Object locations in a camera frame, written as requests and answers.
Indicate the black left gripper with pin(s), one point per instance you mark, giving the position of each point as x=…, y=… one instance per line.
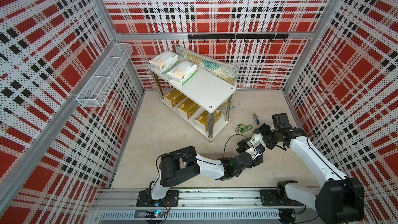
x=243, y=145

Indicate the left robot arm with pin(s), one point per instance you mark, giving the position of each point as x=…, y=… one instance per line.
x=177, y=167

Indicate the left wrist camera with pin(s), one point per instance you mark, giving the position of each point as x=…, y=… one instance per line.
x=255, y=151

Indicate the white green tissue pack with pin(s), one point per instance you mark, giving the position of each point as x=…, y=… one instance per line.
x=257, y=139
x=164, y=61
x=182, y=72

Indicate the black wall hook rail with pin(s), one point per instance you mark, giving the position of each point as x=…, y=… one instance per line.
x=270, y=36

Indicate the green circuit board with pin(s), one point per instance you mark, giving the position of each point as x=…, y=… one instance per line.
x=155, y=214

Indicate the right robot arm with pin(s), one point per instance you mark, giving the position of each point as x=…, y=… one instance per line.
x=339, y=198

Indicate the green sloth figure keychain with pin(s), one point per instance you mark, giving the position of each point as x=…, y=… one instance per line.
x=241, y=128

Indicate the grey rabbit figure keychain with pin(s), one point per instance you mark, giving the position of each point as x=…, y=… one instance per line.
x=256, y=118

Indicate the fan pattern cushion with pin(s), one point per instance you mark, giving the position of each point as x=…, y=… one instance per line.
x=225, y=71

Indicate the gold tissue pack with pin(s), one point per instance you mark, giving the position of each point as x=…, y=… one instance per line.
x=188, y=108
x=174, y=97
x=202, y=120

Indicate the white wire mesh basket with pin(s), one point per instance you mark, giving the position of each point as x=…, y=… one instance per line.
x=99, y=86

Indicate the white two-tier shelf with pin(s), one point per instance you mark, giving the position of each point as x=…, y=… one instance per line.
x=206, y=90

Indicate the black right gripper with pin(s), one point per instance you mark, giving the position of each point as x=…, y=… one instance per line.
x=263, y=129

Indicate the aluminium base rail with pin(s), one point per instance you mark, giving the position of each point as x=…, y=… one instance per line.
x=201, y=206

